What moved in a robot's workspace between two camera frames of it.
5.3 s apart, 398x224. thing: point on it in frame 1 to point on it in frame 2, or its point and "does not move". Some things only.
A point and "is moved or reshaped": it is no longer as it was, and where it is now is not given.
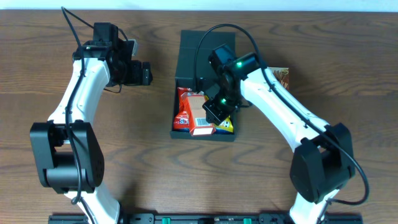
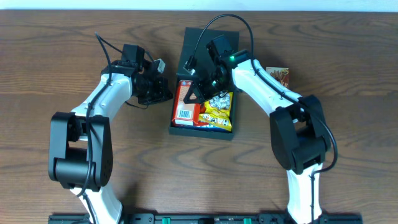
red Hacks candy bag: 181,119 is moved or reshaped
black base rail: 204,219 does not move
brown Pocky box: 282,74 does not move
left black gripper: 145,73 to 160,90
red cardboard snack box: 198,126 is moved or reshaped
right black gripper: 213,109 to 201,84
